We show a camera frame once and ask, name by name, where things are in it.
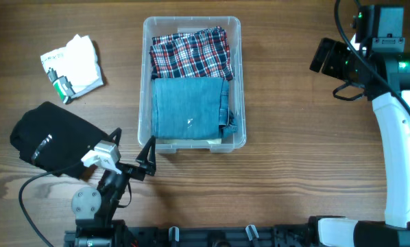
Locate blue denim jeans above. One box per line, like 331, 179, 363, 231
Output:
152, 78, 238, 140

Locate black garment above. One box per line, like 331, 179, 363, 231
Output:
10, 102, 108, 178

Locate clear plastic storage bin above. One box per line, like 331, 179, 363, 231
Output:
137, 16, 247, 154

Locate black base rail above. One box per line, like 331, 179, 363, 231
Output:
63, 224, 315, 247

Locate cream folded cloth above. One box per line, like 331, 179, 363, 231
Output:
159, 139, 221, 145

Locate red navy plaid shirt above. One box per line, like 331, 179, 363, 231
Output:
149, 26, 234, 81

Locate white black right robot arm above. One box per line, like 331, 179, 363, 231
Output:
310, 38, 410, 246

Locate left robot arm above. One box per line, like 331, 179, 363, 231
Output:
64, 128, 156, 247

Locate white printed shirt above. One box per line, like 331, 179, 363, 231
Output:
40, 35, 104, 104

